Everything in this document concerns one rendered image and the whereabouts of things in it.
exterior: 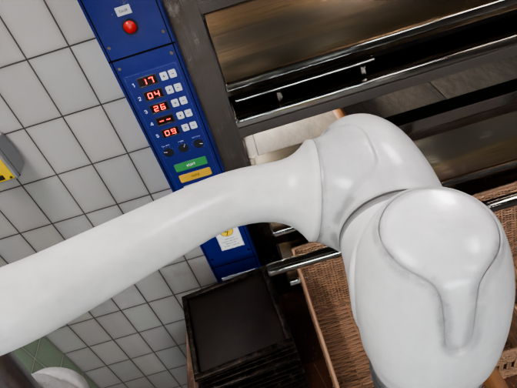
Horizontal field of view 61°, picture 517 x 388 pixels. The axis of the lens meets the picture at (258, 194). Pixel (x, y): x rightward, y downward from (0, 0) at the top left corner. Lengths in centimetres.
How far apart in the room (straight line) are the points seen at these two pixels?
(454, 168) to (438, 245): 122
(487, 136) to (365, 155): 113
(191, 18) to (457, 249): 88
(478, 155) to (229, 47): 84
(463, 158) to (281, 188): 113
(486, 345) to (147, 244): 25
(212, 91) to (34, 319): 85
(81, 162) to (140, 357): 95
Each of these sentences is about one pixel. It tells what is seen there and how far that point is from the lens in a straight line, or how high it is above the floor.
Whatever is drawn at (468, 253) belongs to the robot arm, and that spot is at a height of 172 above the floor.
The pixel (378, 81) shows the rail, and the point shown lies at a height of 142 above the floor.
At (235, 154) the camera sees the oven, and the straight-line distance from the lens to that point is 122.
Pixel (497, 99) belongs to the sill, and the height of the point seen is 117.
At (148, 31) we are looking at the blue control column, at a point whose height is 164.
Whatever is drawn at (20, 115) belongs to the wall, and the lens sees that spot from 121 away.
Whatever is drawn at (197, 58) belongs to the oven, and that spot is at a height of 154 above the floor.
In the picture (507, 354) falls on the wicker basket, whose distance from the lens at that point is 139.
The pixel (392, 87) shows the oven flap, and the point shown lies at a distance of 106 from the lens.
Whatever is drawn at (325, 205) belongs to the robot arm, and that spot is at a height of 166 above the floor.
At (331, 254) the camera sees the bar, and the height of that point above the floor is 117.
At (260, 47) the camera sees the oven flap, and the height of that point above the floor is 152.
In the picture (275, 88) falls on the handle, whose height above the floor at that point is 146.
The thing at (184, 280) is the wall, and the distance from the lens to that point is 156.
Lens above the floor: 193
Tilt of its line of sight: 40 degrees down
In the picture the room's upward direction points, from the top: 18 degrees counter-clockwise
